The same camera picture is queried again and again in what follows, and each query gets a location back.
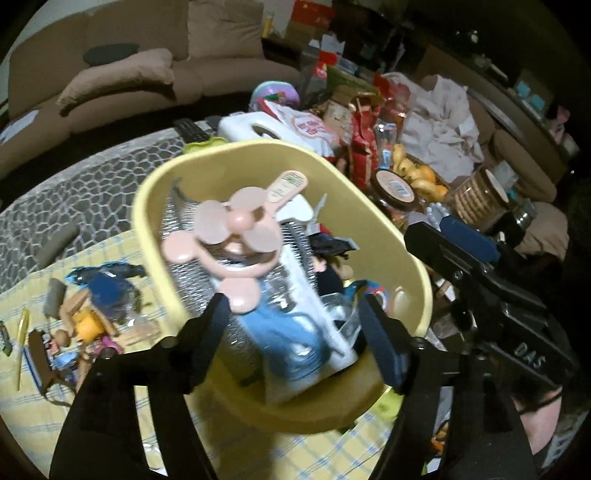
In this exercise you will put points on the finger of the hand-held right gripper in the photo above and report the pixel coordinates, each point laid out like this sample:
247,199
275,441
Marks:
438,251
466,235

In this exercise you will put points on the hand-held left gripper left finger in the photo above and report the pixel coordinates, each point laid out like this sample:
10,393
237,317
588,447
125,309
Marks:
214,332

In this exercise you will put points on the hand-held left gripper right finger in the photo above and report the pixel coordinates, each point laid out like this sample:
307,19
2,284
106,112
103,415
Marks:
381,344

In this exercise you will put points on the navy flower print garment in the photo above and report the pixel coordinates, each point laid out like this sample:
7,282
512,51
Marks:
334,281

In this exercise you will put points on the pink handheld fan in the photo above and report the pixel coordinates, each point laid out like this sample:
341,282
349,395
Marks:
240,221

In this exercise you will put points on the yellow plastic basin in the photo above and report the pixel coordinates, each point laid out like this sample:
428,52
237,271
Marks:
221,159

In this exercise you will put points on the person's right hand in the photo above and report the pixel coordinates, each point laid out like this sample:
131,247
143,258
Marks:
545,434

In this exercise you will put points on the clear jar of cookies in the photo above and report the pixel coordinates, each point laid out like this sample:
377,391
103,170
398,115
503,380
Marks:
475,198

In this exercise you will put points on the metal can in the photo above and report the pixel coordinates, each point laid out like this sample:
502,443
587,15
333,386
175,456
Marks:
524,214

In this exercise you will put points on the basket of yellow fruit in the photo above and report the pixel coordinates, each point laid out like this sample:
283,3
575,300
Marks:
418,175

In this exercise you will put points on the jar with brown lid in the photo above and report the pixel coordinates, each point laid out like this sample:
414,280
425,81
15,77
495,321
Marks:
392,189

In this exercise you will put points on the brown armchair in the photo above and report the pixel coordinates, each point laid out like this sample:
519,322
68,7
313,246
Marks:
526,166

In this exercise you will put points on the pile of pale clothes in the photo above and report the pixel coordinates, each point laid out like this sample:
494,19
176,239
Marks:
443,129

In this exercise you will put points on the black toy dinosaur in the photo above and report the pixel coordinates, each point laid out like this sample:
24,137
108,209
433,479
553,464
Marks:
120,270

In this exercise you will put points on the red snack packet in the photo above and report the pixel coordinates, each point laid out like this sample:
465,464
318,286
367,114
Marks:
362,147

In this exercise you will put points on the small grey cylinder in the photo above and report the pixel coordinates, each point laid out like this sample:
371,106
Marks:
55,297

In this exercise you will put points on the pink paddle with green print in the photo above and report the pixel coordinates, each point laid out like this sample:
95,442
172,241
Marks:
287,184

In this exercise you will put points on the blue and white box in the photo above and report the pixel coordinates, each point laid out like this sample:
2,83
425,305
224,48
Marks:
39,360

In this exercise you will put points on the grey foam roll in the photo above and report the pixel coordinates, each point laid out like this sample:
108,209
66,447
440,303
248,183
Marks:
57,244

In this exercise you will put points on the white bag with red print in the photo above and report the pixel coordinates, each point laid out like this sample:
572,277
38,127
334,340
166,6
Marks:
304,127

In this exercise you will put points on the grey stone pattern cloth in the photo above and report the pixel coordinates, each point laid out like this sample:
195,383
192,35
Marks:
92,184

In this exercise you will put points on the yellow corn shaped pen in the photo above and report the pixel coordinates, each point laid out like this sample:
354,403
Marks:
23,341

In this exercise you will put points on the yellow plaid tablecloth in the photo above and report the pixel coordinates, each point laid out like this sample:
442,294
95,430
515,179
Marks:
27,415

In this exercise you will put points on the black remote control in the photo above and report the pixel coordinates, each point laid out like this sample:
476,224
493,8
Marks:
189,129

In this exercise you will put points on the white tissue box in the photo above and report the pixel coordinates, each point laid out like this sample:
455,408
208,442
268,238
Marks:
240,124

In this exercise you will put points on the pastel round lid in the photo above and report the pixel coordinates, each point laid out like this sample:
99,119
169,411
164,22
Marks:
274,92

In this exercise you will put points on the brown sofa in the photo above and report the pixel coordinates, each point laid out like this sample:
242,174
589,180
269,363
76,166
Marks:
221,78

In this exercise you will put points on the red cardboard box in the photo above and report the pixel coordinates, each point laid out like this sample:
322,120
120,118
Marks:
314,11

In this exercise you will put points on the brown pillow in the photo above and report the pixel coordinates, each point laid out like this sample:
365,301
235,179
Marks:
120,76

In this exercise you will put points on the black cushion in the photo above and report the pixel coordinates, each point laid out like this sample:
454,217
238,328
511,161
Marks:
108,54

